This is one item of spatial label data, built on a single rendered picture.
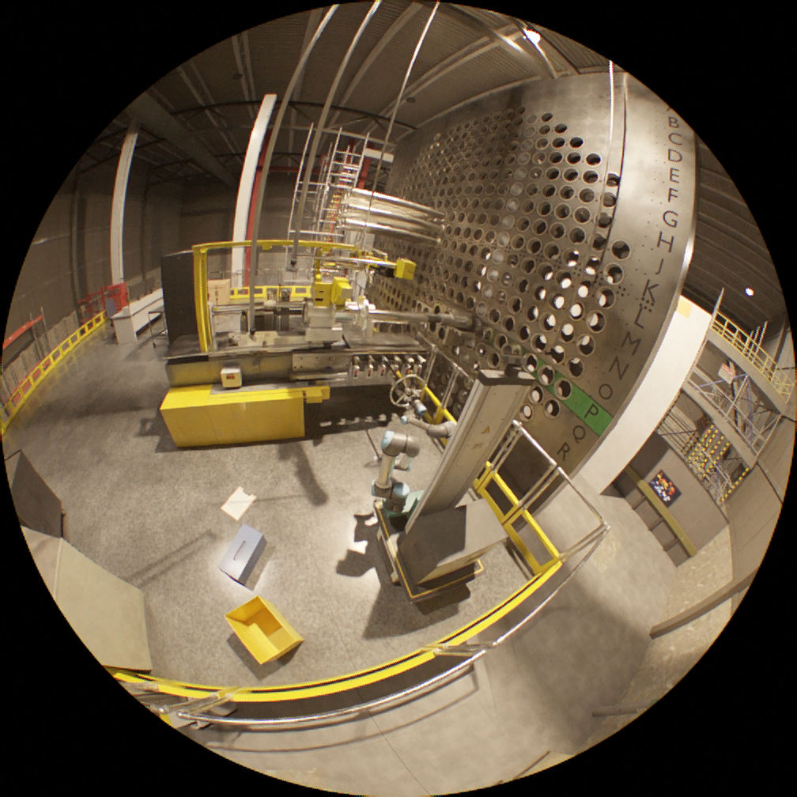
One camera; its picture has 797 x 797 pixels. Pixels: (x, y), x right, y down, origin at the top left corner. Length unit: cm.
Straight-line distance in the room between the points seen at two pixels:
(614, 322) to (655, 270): 74
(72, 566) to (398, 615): 238
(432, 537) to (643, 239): 319
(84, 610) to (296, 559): 183
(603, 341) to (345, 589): 330
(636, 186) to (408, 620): 457
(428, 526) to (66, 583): 239
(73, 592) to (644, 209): 525
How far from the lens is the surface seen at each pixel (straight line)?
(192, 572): 253
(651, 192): 331
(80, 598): 217
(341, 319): 250
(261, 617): 225
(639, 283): 290
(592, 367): 290
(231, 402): 277
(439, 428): 201
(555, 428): 315
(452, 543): 157
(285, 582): 226
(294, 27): 1025
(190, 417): 300
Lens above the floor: 218
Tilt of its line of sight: 34 degrees down
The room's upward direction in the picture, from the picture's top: 14 degrees clockwise
